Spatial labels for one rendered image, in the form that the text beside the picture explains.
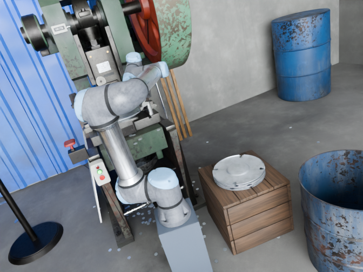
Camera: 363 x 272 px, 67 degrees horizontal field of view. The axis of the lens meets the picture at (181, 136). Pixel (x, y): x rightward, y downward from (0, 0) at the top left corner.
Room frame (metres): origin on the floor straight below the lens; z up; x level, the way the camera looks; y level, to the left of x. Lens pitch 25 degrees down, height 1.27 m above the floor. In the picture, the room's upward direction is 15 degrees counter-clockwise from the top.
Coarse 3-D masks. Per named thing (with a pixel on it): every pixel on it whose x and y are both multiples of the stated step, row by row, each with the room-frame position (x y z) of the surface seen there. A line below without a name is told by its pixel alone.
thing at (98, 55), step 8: (88, 48) 1.71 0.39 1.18; (96, 48) 1.70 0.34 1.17; (104, 48) 1.67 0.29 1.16; (88, 56) 1.64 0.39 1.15; (96, 56) 1.65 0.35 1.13; (104, 56) 1.67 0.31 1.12; (112, 56) 1.68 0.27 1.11; (96, 64) 1.65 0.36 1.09; (104, 64) 1.66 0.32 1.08; (112, 64) 1.67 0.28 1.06; (96, 72) 1.64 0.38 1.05; (104, 72) 1.66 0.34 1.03; (112, 72) 1.67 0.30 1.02; (96, 80) 1.63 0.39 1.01; (104, 80) 1.64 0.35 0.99; (112, 80) 1.66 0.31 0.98; (120, 80) 1.68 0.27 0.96
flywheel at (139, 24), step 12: (132, 0) 2.09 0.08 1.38; (144, 0) 1.76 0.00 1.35; (144, 12) 1.78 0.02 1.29; (132, 24) 2.13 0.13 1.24; (144, 24) 2.03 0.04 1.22; (156, 24) 1.72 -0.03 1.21; (144, 36) 2.05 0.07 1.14; (156, 36) 1.80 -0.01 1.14; (144, 48) 2.00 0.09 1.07; (156, 48) 1.85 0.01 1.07; (156, 60) 1.80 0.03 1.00
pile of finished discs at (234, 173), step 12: (240, 156) 1.41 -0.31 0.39; (252, 156) 1.37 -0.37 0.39; (216, 168) 1.36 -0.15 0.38; (228, 168) 1.31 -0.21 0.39; (240, 168) 1.28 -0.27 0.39; (252, 168) 1.26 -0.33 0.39; (264, 168) 1.24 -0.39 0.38; (216, 180) 1.25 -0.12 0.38; (228, 180) 1.21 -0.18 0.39; (240, 180) 1.18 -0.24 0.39; (252, 180) 1.15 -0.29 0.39
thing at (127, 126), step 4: (136, 116) 1.49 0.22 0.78; (124, 120) 1.47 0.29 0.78; (128, 120) 1.45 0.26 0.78; (132, 120) 1.46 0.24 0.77; (120, 124) 1.44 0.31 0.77; (124, 124) 1.57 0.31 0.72; (128, 124) 1.57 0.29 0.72; (132, 124) 1.58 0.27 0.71; (120, 128) 1.56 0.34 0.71; (124, 128) 1.56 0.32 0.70; (128, 128) 1.57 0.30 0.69; (132, 128) 1.57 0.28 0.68; (124, 132) 1.55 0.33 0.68; (128, 132) 1.57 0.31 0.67; (132, 132) 1.57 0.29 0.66; (124, 136) 1.56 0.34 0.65
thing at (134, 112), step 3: (135, 108) 1.63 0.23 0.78; (138, 108) 1.61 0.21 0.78; (132, 111) 1.59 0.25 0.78; (135, 111) 1.57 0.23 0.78; (123, 114) 1.56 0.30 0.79; (126, 114) 1.56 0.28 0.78; (129, 114) 1.54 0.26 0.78; (132, 114) 1.53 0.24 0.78; (135, 114) 1.51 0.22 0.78; (120, 117) 1.54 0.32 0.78; (123, 117) 1.52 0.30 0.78; (126, 117) 1.51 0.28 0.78; (129, 117) 1.49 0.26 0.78; (120, 120) 1.48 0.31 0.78
